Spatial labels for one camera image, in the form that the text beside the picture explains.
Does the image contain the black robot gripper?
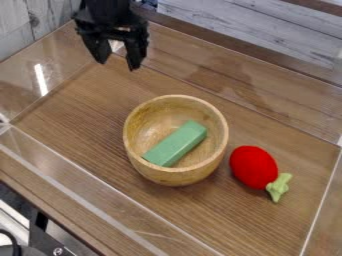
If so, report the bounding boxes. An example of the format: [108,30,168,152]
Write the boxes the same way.
[73,0,149,71]

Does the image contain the green rectangular block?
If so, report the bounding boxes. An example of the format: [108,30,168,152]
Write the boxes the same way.
[142,120,208,167]

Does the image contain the brown wooden bowl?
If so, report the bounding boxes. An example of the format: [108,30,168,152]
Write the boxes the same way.
[124,95,229,186]

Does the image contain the clear acrylic tray walls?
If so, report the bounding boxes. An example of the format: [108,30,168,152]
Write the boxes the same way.
[0,25,342,256]

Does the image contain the red plush strawberry toy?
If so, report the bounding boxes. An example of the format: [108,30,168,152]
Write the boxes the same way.
[229,145,293,203]

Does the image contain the clear acrylic corner bracket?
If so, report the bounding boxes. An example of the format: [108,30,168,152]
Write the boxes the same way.
[109,40,126,53]

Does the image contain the black table leg bracket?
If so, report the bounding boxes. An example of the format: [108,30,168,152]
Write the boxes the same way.
[29,211,89,256]

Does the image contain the black cable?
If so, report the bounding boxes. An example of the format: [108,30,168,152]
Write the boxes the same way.
[0,229,22,256]

